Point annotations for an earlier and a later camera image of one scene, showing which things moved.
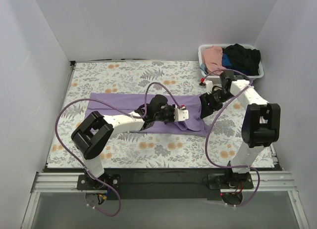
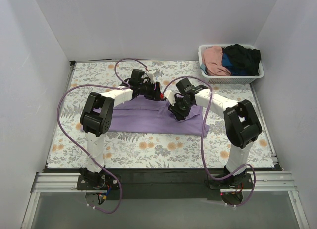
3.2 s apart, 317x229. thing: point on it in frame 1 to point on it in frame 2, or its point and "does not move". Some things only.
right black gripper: x=208 y=103 to x=177 y=110
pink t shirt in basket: x=212 y=59 does not move
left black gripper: x=170 y=114 to x=156 y=91
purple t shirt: x=118 y=104 does not move
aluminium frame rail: x=273 y=182 does not move
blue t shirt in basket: x=227 y=63 does not move
